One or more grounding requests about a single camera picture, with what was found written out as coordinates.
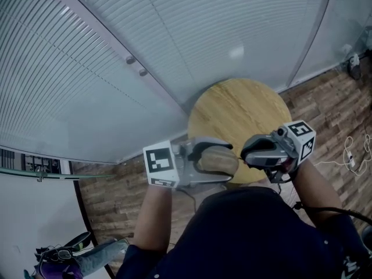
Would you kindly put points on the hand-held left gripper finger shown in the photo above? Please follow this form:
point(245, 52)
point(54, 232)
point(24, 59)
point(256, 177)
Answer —
point(203, 141)
point(215, 178)

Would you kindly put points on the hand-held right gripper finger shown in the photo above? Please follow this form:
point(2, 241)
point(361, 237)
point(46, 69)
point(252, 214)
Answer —
point(261, 141)
point(270, 159)

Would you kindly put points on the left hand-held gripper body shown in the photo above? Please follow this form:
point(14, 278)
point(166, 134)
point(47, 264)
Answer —
point(158, 161)

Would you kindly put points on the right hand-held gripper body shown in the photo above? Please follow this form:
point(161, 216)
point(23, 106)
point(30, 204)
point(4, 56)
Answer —
point(302, 144)

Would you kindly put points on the small brown pouch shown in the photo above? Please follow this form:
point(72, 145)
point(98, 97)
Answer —
point(218, 160)

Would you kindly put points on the person's right forearm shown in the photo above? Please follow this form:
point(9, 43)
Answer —
point(318, 187)

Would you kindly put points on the person's left forearm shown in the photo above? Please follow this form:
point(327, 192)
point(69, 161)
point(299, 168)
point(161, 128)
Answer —
point(152, 219)

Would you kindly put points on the round wooden side table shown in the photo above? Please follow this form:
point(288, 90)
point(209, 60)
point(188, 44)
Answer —
point(238, 106)

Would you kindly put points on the person's dark navy shirt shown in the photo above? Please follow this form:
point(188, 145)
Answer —
point(238, 243)

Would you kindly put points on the round metal glass fitting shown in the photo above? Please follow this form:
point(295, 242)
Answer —
point(130, 60)
point(143, 72)

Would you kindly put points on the small black floor device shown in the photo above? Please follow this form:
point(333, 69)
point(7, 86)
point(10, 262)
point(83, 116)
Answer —
point(354, 67)

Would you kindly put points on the black oval panel green mark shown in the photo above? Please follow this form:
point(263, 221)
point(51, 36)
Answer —
point(78, 241)

